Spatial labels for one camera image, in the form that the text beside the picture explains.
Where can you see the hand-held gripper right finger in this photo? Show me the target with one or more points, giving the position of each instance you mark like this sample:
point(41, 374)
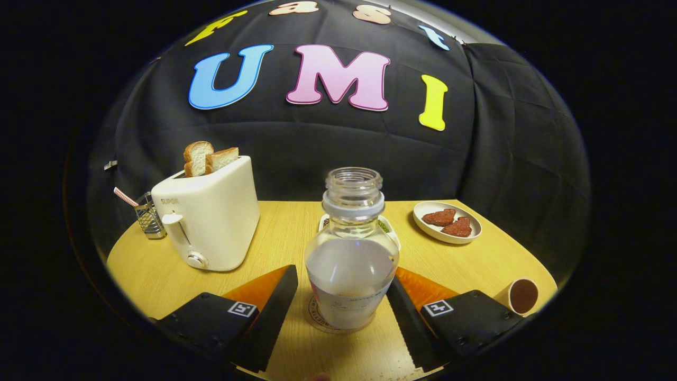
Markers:
point(410, 328)

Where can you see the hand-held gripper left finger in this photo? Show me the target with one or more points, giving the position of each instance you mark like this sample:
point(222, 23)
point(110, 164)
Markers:
point(272, 317)

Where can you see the round brown coaster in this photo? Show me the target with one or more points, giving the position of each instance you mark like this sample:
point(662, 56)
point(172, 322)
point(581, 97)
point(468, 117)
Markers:
point(313, 318)

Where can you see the clear plastic juice bottle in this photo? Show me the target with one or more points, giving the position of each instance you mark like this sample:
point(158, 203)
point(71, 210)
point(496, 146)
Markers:
point(351, 275)

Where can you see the beige cup with brown inside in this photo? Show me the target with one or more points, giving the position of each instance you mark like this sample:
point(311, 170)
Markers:
point(522, 295)

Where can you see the wooden table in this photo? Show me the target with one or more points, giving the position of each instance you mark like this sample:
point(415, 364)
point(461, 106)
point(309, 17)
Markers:
point(285, 233)

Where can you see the round white plate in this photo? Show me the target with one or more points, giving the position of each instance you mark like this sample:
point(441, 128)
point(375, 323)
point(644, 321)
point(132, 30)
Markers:
point(428, 228)

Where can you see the white divided grain dish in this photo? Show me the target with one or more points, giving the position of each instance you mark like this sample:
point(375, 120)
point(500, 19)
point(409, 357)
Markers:
point(390, 226)

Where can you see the red meat piece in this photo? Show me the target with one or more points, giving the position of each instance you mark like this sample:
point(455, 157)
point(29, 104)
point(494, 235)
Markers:
point(439, 217)
point(458, 228)

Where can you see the white toaster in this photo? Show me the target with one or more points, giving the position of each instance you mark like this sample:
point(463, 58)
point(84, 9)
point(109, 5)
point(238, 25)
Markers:
point(217, 217)

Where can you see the toast bread slice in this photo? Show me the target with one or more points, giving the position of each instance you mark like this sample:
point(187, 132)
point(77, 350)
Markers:
point(223, 157)
point(197, 157)

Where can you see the striped straw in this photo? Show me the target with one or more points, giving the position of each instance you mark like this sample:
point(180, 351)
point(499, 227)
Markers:
point(126, 197)

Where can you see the silver clip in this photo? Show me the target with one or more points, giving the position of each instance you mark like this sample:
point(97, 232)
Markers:
point(110, 165)

